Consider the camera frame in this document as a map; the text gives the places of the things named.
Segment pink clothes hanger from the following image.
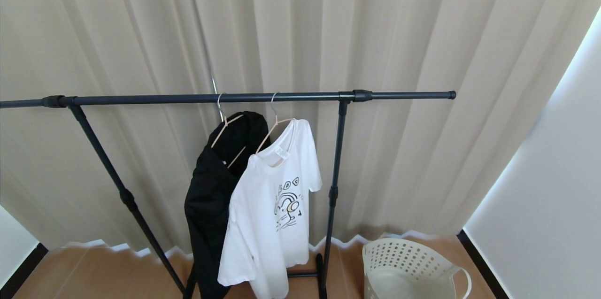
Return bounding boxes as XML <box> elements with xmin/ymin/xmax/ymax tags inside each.
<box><xmin>254</xmin><ymin>92</ymin><xmax>297</xmax><ymax>155</ymax></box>
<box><xmin>209</xmin><ymin>93</ymin><xmax>247</xmax><ymax>170</ymax></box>

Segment white garment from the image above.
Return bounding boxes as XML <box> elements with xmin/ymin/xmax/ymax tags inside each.
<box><xmin>216</xmin><ymin>118</ymin><xmax>324</xmax><ymax>299</ymax></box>

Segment black shorts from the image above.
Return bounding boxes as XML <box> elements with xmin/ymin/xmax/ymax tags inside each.
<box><xmin>184</xmin><ymin>111</ymin><xmax>271</xmax><ymax>299</ymax></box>

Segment black clothes rack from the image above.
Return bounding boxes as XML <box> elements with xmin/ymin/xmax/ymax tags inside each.
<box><xmin>0</xmin><ymin>89</ymin><xmax>457</xmax><ymax>299</ymax></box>

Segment white laundry basket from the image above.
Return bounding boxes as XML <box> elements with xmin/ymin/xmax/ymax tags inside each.
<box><xmin>362</xmin><ymin>238</ymin><xmax>473</xmax><ymax>299</ymax></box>

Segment beige curtain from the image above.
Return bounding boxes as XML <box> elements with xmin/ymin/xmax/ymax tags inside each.
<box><xmin>0</xmin><ymin>0</ymin><xmax>601</xmax><ymax>255</ymax></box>

